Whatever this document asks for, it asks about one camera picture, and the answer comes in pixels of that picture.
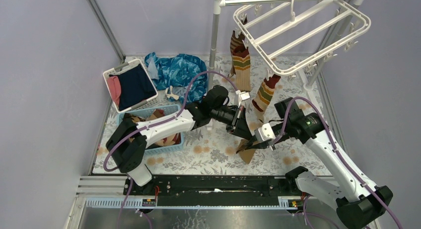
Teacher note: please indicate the silver white drying rack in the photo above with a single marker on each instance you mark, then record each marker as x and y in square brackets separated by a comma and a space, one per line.
[340, 30]

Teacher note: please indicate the red cuff multicolour sock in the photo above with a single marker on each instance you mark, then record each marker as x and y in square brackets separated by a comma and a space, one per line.
[264, 96]
[242, 63]

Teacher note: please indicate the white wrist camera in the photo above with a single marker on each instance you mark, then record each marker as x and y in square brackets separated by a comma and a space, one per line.
[241, 96]
[264, 133]

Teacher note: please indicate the brown striped sock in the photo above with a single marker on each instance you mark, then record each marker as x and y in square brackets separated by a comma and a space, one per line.
[244, 21]
[235, 41]

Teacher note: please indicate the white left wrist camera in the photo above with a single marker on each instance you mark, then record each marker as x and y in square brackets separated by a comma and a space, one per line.
[241, 96]

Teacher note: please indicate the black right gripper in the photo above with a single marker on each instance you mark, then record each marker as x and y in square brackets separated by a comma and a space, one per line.
[263, 145]

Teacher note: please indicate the pile of assorted socks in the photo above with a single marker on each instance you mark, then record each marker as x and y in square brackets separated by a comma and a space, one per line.
[174, 139]

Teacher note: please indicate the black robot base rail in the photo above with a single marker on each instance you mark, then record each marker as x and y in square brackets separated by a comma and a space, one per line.
[217, 191]

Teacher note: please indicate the blue patterned cloth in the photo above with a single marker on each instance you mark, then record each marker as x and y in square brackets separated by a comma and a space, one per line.
[178, 71]

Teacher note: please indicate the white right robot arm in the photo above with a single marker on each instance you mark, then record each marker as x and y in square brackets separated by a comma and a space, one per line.
[356, 198]

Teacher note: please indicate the white clip drying hanger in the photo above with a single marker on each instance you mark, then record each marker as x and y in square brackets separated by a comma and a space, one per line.
[275, 20]

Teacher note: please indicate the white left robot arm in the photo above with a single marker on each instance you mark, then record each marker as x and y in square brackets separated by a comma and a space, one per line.
[130, 140]

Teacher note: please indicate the light blue sock basket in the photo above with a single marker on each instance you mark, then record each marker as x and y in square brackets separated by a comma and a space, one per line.
[168, 109]

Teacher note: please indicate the white plastic basket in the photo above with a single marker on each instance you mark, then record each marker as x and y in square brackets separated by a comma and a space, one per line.
[123, 68]

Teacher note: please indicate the pink folded garment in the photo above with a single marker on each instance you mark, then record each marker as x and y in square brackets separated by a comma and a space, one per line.
[114, 88]

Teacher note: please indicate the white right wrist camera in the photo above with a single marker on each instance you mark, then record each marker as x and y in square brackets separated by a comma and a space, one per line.
[264, 133]

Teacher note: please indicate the floral patterned table mat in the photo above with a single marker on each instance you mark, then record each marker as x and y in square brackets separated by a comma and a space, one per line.
[214, 151]

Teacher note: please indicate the tan brown cuff sock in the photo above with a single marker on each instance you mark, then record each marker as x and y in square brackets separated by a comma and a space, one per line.
[245, 155]

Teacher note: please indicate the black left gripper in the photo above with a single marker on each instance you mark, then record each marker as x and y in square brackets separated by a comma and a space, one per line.
[237, 121]

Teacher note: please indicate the dark navy folded garment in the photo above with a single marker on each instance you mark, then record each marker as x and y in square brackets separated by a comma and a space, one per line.
[136, 87]

